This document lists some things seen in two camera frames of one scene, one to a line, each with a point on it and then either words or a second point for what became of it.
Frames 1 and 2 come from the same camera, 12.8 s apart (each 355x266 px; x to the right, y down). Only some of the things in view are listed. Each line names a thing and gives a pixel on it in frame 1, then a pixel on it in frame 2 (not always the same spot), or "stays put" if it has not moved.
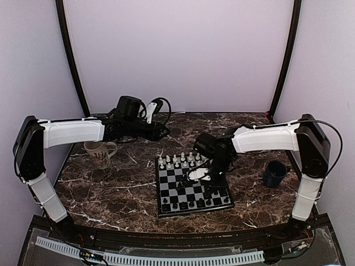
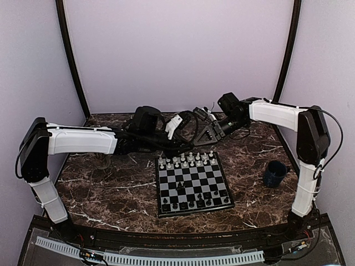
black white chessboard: (177, 195) stays put
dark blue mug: (276, 171) stays put
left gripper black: (156, 128) -> (178, 139)
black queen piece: (200, 203) stays put
